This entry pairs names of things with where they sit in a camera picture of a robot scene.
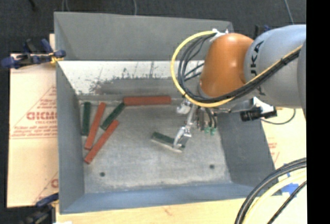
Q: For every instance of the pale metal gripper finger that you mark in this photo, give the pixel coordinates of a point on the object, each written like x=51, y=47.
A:
x=186, y=138
x=178, y=138

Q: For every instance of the dark green block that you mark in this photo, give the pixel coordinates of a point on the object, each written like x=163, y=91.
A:
x=86, y=118
x=162, y=138
x=113, y=116

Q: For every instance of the grey metal bin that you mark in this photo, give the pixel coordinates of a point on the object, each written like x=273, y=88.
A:
x=144, y=161

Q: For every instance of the red-brown flat block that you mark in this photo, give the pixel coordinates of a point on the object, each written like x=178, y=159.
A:
x=96, y=125
x=101, y=141
x=147, y=100

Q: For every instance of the brown cardboard board red print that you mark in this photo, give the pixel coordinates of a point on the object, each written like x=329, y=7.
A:
x=31, y=156

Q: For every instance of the black cylinder on white bracket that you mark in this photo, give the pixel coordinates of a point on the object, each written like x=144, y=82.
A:
x=254, y=114

